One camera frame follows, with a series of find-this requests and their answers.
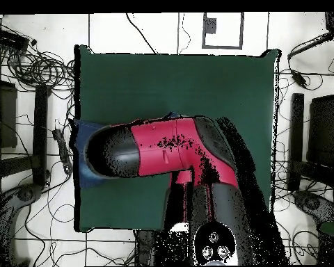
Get black cable tangle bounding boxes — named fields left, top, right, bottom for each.
left=0, top=41, right=76, bottom=92

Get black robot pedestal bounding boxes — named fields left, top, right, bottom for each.
left=134, top=229, right=168, bottom=266

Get black network switch box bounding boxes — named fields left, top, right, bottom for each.
left=0, top=28, right=30, bottom=51

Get black rod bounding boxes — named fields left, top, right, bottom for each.
left=287, top=31, right=334, bottom=60

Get long black cable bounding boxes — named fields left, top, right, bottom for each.
left=125, top=13, right=159, bottom=54

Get black metal frame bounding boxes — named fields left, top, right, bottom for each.
left=287, top=92, right=334, bottom=192
left=0, top=62, right=50, bottom=190

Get dark green table cloth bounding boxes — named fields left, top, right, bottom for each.
left=74, top=44, right=282, bottom=233

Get blue denim jeans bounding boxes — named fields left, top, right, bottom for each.
left=68, top=111, right=183, bottom=189

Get black power adapter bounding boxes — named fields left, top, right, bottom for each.
left=290, top=69, right=308, bottom=88

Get grey stand foot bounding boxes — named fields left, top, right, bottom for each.
left=0, top=184, right=44, bottom=266
left=292, top=190, right=334, bottom=226

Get black power strip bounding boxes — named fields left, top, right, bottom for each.
left=51, top=128, right=74, bottom=175

